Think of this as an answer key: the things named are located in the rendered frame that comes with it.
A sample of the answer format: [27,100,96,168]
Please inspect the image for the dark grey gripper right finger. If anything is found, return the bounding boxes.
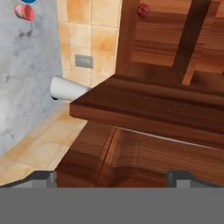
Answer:
[166,170,223,189]

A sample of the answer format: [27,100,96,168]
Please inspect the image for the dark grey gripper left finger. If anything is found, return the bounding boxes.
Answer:
[0,170,57,189]

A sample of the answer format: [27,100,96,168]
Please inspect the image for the closed brown wooden cabinet door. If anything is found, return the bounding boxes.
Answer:
[54,120,224,188]

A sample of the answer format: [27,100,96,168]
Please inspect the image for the white paper towel roll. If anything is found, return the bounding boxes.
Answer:
[49,75,91,102]

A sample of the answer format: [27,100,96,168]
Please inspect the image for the pink red cup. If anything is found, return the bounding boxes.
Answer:
[13,3,35,22]

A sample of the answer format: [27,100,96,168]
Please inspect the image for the grey wall outlet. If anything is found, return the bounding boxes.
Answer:
[74,53,95,70]

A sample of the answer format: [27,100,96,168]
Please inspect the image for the brown wooden wall cabinet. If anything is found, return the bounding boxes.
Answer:
[115,0,224,88]

